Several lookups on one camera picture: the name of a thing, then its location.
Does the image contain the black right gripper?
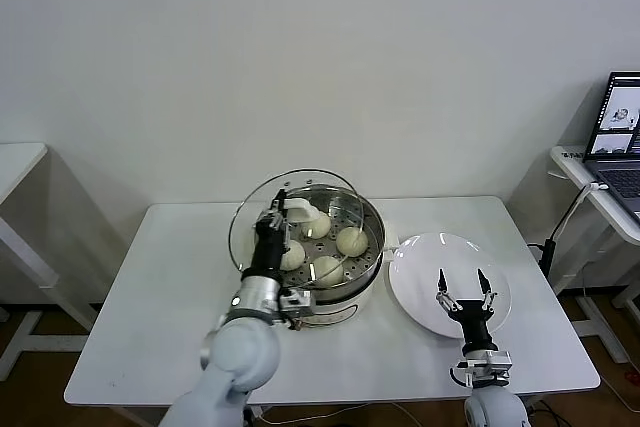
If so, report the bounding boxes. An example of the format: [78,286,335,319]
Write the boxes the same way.
[435,268,501,356]

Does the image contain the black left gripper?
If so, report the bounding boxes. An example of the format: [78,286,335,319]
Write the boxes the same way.
[248,189,297,281]

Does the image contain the glass lid with white handle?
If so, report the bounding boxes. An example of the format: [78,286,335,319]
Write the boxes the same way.
[228,167,370,294]

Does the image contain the white steamed baozi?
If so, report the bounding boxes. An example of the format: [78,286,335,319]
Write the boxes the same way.
[279,239,307,271]
[335,226,370,257]
[301,211,332,240]
[309,255,345,287]

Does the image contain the perforated steel steamer basket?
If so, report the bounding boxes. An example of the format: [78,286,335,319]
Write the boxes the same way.
[255,184,387,301]

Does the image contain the white round plate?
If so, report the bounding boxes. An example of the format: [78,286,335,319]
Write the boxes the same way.
[388,232,514,341]

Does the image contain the white electric cooker pot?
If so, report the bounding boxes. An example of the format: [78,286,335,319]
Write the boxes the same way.
[241,220,401,332]

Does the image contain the white laptop side table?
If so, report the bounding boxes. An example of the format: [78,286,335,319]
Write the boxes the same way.
[549,145,640,366]

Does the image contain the grey open laptop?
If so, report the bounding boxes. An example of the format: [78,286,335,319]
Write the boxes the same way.
[583,71,640,224]

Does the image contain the white empty side table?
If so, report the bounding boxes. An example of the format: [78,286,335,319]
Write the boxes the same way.
[0,141,101,382]

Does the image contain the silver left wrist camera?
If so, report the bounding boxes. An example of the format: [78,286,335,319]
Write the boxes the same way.
[278,288,314,321]

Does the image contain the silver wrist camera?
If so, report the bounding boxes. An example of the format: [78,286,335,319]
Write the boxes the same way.
[484,351,514,376]
[278,288,314,321]

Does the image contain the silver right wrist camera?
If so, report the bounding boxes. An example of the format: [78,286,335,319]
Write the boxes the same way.
[484,351,514,376]

